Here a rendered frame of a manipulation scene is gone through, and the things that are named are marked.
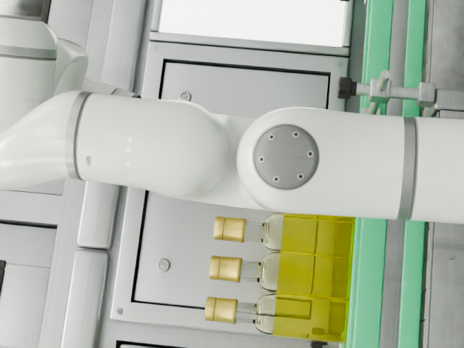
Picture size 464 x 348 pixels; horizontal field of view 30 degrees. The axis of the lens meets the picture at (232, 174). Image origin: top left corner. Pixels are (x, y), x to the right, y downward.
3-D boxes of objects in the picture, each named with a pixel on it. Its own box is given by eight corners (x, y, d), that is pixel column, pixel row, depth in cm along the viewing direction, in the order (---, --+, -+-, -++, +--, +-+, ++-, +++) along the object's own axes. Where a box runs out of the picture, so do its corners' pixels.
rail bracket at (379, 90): (420, 111, 124) (332, 103, 124) (442, 67, 107) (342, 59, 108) (419, 131, 123) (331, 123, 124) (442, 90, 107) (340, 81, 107)
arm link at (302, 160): (414, 221, 73) (227, 208, 75) (400, 221, 86) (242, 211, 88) (420, 107, 74) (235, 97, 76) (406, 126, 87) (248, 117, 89)
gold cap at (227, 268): (239, 286, 122) (208, 284, 122) (241, 275, 125) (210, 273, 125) (240, 264, 121) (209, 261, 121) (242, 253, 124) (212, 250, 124)
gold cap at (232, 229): (246, 221, 127) (217, 218, 127) (246, 215, 123) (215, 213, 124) (244, 245, 126) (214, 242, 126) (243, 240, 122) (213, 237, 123)
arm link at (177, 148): (69, 184, 78) (113, 190, 94) (333, 217, 76) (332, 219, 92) (83, 80, 79) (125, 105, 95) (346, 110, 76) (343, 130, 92)
